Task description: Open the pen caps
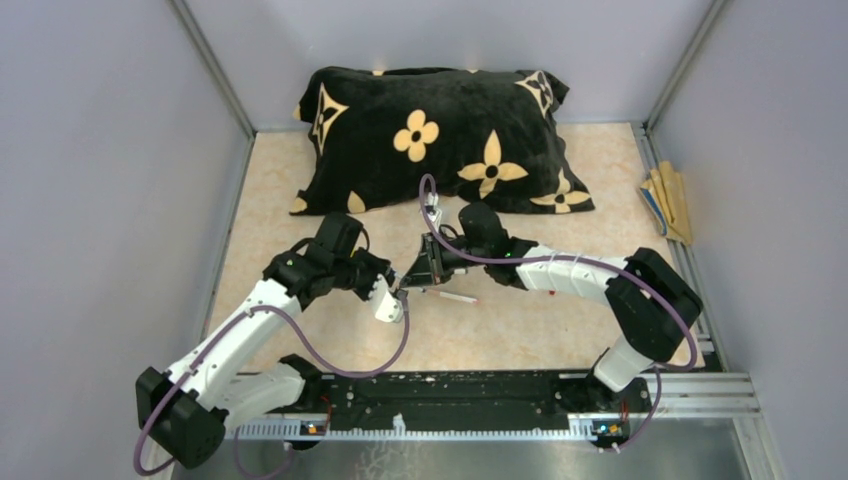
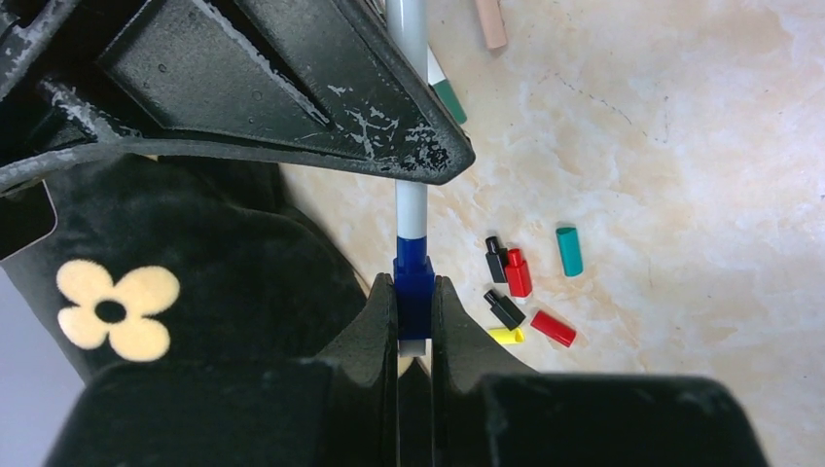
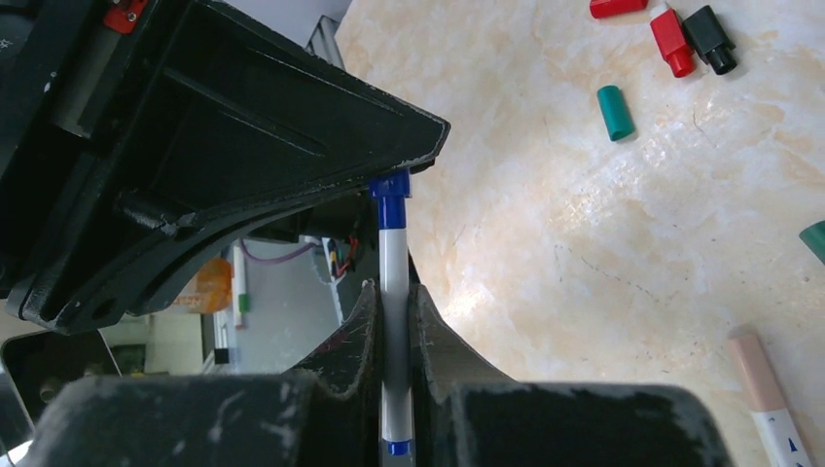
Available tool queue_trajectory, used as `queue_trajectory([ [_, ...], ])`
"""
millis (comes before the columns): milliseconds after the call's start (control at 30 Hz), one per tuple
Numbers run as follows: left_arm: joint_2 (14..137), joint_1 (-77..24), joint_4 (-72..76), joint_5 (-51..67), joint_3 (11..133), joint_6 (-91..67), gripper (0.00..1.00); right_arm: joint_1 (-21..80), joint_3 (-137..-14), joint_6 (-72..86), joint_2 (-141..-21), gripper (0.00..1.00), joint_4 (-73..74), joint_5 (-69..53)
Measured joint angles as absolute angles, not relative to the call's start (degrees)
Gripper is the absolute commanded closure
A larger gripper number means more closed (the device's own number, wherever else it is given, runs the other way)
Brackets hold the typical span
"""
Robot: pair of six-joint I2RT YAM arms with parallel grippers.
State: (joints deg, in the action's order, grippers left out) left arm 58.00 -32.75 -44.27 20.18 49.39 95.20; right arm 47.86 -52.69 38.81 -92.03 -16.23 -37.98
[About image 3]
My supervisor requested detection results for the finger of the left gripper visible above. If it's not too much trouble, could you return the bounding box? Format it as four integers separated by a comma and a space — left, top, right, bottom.
1, 1, 450, 335

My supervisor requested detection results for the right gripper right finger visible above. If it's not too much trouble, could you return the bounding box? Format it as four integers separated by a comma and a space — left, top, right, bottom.
409, 284, 733, 466

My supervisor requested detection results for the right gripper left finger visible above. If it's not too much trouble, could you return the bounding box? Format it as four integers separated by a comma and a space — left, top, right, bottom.
21, 280, 381, 466

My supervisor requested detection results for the white marker blue cap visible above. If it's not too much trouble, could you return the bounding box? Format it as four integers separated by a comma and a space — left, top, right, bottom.
370, 169, 413, 456

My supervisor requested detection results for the white marker pink cap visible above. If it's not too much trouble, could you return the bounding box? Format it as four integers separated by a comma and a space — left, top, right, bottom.
728, 331, 813, 467

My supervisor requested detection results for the green pen cap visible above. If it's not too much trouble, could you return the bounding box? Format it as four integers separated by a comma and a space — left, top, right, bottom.
596, 85, 636, 142

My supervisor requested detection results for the dark green pen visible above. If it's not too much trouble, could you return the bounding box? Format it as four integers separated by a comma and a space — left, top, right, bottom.
799, 221, 825, 264

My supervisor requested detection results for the red pen cap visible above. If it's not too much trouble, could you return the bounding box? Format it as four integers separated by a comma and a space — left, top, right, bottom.
589, 0, 649, 19

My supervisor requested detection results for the black pen cap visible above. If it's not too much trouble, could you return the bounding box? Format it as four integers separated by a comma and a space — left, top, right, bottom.
682, 5, 738, 76

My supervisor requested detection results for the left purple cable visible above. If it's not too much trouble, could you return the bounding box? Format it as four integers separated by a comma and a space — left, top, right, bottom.
238, 238, 320, 267

